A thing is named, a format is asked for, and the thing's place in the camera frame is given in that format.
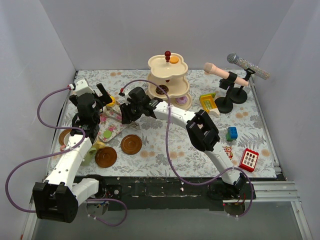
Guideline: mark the black microphone stand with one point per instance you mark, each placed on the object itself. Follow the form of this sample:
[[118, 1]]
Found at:
[[238, 95], [225, 104]]

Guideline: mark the yellow toy window block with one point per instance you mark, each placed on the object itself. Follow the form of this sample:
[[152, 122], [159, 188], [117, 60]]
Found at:
[[208, 104]]

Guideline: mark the chocolate sprinkled donut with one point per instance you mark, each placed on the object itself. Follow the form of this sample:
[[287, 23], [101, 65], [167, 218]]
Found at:
[[162, 89]]

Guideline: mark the blue toy brick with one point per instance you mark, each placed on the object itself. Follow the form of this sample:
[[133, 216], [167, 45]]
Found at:
[[232, 130]]

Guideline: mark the black microphone stand rear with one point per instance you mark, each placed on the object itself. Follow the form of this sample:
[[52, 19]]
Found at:
[[238, 95]]

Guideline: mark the brown wooden coaster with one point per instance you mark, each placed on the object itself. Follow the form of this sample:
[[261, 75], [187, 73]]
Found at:
[[131, 144], [64, 137], [106, 157]]

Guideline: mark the orange round biscuit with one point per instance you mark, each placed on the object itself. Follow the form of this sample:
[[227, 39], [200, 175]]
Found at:
[[174, 60]]

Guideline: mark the black microphone stand front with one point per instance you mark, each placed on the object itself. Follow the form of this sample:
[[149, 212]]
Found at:
[[225, 104]]

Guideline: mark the floral tablecloth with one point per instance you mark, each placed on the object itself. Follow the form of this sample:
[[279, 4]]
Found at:
[[152, 159]]

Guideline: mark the floral serving tray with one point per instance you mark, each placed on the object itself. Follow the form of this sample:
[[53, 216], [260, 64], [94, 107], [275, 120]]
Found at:
[[107, 123]]

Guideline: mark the pink microphone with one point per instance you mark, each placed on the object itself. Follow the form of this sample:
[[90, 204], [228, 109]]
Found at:
[[210, 68]]

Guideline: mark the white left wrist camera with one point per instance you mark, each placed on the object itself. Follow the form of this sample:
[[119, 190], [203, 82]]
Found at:
[[81, 87]]

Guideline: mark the brown wooden coaster near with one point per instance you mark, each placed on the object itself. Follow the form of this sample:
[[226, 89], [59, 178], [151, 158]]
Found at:
[[106, 157]]

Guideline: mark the purple sprinkled donut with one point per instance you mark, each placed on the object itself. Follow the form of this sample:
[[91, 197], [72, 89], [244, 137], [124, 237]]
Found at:
[[181, 100]]

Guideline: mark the brown wooden coaster far left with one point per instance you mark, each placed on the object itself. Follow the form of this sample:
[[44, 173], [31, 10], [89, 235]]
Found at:
[[64, 137]]

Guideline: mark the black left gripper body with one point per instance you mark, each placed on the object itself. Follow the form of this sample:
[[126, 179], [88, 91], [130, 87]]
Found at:
[[100, 99]]

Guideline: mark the red toy window block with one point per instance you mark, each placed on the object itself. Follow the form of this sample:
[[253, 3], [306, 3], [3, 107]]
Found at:
[[249, 160]]

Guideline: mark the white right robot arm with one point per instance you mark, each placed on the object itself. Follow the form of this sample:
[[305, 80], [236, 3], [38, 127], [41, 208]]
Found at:
[[203, 133]]

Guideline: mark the red owl toy figure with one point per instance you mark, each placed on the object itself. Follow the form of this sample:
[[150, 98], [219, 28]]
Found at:
[[228, 151]]

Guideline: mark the yellow cup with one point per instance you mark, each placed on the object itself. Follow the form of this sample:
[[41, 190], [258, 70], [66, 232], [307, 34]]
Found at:
[[99, 145]]

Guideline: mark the green toy brick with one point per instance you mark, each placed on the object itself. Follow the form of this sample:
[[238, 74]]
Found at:
[[229, 137]]

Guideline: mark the green cup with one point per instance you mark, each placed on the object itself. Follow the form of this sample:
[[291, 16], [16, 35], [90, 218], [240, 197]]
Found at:
[[89, 156]]

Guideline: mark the metal serving tongs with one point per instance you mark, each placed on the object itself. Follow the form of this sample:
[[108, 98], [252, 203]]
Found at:
[[117, 116]]

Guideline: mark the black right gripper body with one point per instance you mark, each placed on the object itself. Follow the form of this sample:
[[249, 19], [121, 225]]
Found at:
[[128, 113]]

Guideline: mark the green round biscuit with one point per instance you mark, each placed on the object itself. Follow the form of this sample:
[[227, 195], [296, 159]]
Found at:
[[107, 134]]

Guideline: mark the silver glitter microphone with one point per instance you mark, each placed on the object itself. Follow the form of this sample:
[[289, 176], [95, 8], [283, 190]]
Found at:
[[233, 58]]

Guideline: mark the cream three-tier dessert stand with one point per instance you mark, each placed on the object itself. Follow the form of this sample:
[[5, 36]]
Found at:
[[162, 72]]

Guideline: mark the yellow glazed donut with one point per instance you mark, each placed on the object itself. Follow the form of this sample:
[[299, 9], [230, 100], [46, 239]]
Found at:
[[113, 102]]

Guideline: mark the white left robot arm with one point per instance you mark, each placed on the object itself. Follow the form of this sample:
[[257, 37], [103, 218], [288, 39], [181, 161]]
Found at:
[[58, 197]]

